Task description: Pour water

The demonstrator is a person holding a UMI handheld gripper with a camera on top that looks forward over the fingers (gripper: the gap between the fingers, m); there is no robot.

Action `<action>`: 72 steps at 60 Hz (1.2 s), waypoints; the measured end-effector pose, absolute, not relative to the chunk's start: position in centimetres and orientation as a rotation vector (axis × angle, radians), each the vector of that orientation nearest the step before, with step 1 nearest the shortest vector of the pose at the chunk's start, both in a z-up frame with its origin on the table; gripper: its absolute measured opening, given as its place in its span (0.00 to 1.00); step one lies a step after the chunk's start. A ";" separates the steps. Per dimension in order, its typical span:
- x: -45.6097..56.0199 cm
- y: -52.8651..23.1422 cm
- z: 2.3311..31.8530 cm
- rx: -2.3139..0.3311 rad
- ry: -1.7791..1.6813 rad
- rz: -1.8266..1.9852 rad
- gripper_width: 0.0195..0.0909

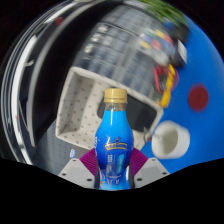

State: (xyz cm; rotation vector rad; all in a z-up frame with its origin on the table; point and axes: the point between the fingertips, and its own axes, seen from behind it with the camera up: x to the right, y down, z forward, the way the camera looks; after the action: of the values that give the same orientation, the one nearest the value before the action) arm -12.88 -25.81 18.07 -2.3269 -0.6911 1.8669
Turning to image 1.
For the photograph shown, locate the flat round red coaster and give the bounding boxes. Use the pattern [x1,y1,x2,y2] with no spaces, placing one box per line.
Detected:
[187,83,210,113]

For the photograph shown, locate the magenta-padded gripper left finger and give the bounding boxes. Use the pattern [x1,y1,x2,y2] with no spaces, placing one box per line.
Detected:
[58,148,100,190]

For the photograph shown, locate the black overhead shelf unit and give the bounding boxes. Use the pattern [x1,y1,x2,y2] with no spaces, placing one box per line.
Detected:
[19,3,118,148]

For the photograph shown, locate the beige dotted storage tray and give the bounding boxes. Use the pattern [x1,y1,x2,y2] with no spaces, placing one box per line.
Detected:
[54,66,164,151]

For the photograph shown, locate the clear organiser box, colourful parts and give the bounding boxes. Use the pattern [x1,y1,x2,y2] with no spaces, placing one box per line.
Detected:
[139,28,175,55]

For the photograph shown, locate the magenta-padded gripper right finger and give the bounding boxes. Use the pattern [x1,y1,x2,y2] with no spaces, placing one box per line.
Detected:
[128,147,170,190]

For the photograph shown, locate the blue drink bottle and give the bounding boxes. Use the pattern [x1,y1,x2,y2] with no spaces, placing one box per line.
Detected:
[94,87,135,191]

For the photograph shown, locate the white ceramic mug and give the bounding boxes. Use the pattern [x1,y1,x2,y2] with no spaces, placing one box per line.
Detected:
[151,120,191,160]

